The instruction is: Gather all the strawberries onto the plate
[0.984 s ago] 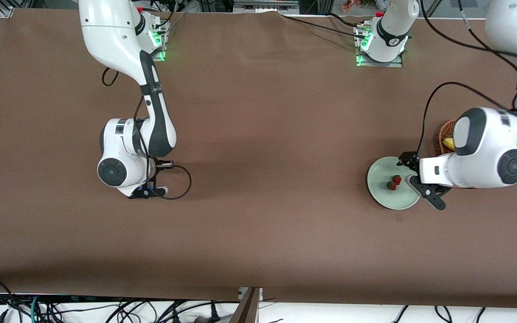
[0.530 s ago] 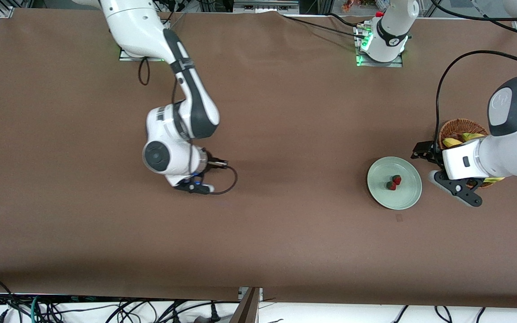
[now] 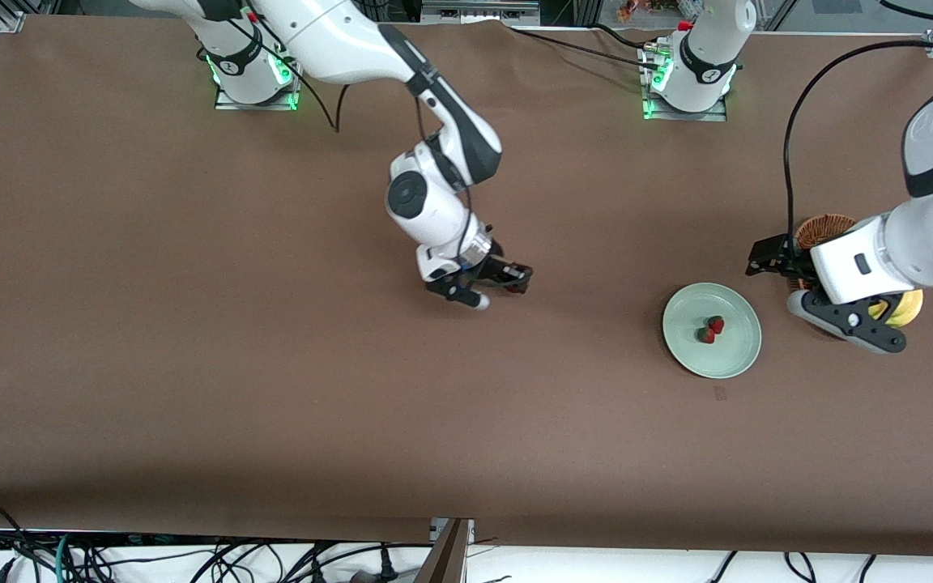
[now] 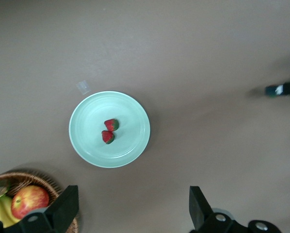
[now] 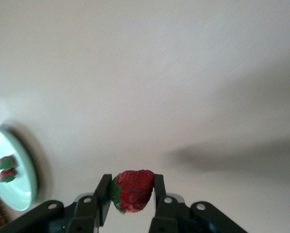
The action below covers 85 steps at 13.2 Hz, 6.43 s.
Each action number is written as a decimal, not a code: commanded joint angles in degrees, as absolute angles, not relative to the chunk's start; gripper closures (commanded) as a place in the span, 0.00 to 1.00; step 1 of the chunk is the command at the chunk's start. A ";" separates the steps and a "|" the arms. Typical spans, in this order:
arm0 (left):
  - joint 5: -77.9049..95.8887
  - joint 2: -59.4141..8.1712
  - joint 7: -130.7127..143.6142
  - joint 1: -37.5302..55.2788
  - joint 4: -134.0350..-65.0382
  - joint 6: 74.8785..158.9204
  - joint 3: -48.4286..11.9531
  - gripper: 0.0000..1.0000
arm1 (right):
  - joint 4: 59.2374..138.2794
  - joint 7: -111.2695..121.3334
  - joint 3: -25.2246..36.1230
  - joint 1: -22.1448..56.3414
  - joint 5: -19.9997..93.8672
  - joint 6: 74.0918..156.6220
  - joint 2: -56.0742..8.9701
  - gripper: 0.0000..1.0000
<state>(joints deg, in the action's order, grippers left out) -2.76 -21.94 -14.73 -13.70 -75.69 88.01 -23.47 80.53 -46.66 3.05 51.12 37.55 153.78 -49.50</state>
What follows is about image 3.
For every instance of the red toy strawberry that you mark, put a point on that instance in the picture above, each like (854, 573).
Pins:
(706, 335)
(509, 290)
(717, 323)

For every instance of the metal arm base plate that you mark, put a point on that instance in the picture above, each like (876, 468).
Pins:
(256, 106)
(685, 116)

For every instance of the colourful toy pile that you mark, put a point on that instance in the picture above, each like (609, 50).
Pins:
(645, 10)

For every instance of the black power plug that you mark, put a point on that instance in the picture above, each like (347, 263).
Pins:
(388, 564)

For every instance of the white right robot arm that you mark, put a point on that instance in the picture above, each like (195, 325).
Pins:
(329, 32)

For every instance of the aluminium frame rail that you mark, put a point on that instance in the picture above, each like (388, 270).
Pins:
(479, 12)

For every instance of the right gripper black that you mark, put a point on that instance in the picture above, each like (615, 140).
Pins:
(499, 270)

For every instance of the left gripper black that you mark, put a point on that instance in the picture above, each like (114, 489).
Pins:
(782, 257)

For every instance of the small metal bracket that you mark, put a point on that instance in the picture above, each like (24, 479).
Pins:
(466, 530)

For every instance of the paper table cover sheet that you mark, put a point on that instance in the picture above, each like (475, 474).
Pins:
(272, 324)

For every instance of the pale green round plate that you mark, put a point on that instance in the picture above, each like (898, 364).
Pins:
(726, 360)

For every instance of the woven wicker basket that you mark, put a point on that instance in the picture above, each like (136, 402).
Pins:
(827, 227)

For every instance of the yellow banana bunch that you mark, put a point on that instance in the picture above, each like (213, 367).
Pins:
(908, 309)

